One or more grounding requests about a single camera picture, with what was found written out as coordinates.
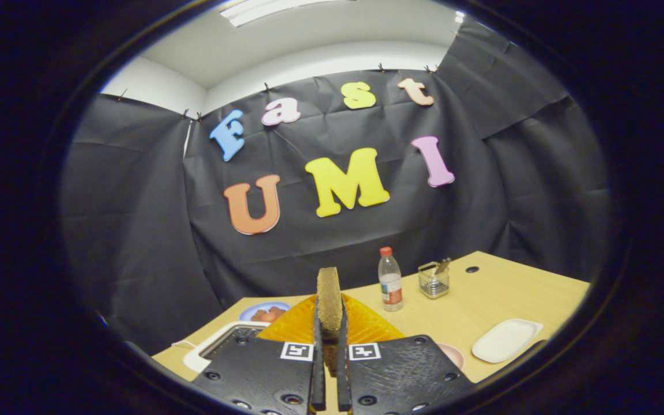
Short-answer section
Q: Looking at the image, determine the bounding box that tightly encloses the white toaster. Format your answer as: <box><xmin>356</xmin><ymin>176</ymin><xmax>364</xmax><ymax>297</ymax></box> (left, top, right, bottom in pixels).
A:
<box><xmin>183</xmin><ymin>321</ymin><xmax>272</xmax><ymax>374</ymax></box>

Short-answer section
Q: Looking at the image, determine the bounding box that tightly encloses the pink plate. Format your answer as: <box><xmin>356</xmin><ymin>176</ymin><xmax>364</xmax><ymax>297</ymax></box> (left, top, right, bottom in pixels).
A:
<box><xmin>436</xmin><ymin>343</ymin><xmax>465</xmax><ymax>371</ymax></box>

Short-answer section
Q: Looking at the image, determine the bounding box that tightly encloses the wire mesh utensil holder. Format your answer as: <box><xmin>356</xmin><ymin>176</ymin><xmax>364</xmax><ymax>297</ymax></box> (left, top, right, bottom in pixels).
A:
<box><xmin>418</xmin><ymin>258</ymin><xmax>451</xmax><ymax>299</ymax></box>

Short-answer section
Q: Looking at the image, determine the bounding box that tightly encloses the brown toast bread slice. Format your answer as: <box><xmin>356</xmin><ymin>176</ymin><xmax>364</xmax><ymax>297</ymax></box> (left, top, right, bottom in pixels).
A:
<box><xmin>316</xmin><ymin>267</ymin><xmax>344</xmax><ymax>375</ymax></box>

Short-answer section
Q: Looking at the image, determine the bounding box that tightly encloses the white rectangular plate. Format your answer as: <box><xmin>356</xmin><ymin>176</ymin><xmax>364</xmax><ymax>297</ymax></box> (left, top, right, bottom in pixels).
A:
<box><xmin>471</xmin><ymin>319</ymin><xmax>544</xmax><ymax>364</ymax></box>

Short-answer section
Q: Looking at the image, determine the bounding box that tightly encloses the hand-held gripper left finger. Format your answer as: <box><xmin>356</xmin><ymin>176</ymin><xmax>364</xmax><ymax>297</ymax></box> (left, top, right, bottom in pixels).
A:
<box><xmin>193</xmin><ymin>294</ymin><xmax>327</xmax><ymax>415</ymax></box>

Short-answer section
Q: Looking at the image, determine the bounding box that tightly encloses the clear bottle red cap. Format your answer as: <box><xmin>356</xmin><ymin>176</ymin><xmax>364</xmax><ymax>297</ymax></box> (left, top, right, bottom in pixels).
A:
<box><xmin>378</xmin><ymin>247</ymin><xmax>403</xmax><ymax>312</ymax></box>

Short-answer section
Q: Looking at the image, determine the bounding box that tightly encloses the blue plate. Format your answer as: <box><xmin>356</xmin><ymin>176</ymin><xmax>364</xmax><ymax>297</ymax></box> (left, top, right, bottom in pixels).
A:
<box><xmin>239</xmin><ymin>301</ymin><xmax>291</xmax><ymax>322</ymax></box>

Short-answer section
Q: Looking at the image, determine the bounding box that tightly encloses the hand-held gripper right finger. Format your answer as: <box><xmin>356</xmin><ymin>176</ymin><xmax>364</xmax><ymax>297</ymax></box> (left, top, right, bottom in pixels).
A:
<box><xmin>337</xmin><ymin>294</ymin><xmax>476</xmax><ymax>415</ymax></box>

